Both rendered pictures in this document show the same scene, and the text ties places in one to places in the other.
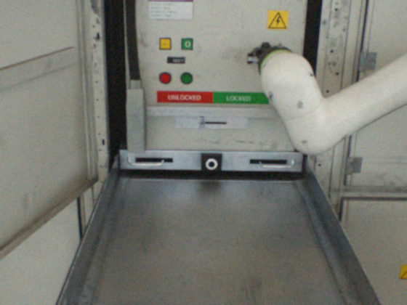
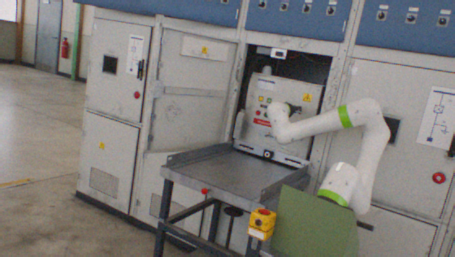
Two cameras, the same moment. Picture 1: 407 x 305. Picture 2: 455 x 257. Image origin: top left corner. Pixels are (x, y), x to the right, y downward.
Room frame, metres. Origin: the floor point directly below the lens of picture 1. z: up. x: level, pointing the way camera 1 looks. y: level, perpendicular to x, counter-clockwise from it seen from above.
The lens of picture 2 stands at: (-0.73, -0.92, 1.48)
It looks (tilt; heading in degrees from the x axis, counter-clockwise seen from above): 12 degrees down; 29
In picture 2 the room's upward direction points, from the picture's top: 10 degrees clockwise
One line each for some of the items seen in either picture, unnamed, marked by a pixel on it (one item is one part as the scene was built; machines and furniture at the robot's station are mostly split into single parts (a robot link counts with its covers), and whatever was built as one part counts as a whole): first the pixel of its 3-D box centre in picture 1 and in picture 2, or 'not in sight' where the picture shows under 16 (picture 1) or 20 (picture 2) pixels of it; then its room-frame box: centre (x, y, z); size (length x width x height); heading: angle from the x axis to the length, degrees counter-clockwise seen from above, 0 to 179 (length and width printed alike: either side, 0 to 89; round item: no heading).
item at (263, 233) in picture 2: not in sight; (262, 224); (0.56, -0.42, 0.85); 0.08 x 0.08 x 0.10; 1
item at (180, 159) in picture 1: (211, 157); (270, 153); (1.48, -0.03, 0.89); 0.54 x 0.05 x 0.06; 91
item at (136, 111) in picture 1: (136, 118); (240, 125); (1.40, 0.18, 1.04); 0.08 x 0.05 x 0.17; 1
